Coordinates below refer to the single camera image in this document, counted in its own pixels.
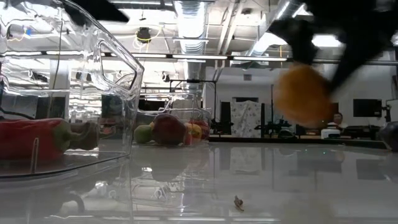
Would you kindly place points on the distant black robot equipment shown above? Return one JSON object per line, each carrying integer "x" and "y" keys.
{"x": 267, "y": 129}

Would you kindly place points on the black wall monitor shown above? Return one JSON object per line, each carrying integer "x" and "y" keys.
{"x": 367, "y": 107}

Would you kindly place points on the white patterned cloth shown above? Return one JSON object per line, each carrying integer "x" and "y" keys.
{"x": 245, "y": 118}

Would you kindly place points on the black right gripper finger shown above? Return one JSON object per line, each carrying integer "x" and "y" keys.
{"x": 351, "y": 62}
{"x": 300, "y": 37}

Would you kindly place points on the bright red chili pepper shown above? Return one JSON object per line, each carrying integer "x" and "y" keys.
{"x": 25, "y": 137}

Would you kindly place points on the person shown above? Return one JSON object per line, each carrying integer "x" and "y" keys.
{"x": 338, "y": 119}

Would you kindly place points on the small brown debris scrap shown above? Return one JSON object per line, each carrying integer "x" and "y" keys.
{"x": 238, "y": 202}

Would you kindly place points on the black ceiling camera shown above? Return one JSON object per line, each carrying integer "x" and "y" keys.
{"x": 143, "y": 35}

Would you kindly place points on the silver ceiling duct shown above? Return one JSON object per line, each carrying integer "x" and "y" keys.
{"x": 191, "y": 25}

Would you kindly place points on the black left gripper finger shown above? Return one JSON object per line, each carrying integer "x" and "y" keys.
{"x": 99, "y": 9}

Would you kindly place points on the dark glossy rounded object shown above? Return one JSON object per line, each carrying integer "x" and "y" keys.
{"x": 390, "y": 135}

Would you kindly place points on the horizontal overhead bar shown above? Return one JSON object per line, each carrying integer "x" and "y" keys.
{"x": 202, "y": 57}

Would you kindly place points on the tall black frame rig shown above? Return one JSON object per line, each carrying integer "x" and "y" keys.
{"x": 192, "y": 81}

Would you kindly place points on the small round orange fruit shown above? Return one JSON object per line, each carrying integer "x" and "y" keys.
{"x": 151, "y": 125}

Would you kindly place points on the orange bell pepper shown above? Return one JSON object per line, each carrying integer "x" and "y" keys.
{"x": 303, "y": 96}

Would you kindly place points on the clear plastic bin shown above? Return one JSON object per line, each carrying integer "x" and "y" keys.
{"x": 118, "y": 77}
{"x": 186, "y": 102}

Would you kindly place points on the dark red fruit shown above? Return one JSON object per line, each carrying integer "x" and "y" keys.
{"x": 168, "y": 129}

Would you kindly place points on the bright green lime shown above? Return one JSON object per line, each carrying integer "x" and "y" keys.
{"x": 143, "y": 134}

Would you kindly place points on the distant black frame rig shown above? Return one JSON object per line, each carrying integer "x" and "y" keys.
{"x": 272, "y": 93}

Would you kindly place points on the white appliance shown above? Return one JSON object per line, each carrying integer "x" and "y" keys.
{"x": 330, "y": 131}

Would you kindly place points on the black table frame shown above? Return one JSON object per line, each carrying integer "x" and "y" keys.
{"x": 248, "y": 139}

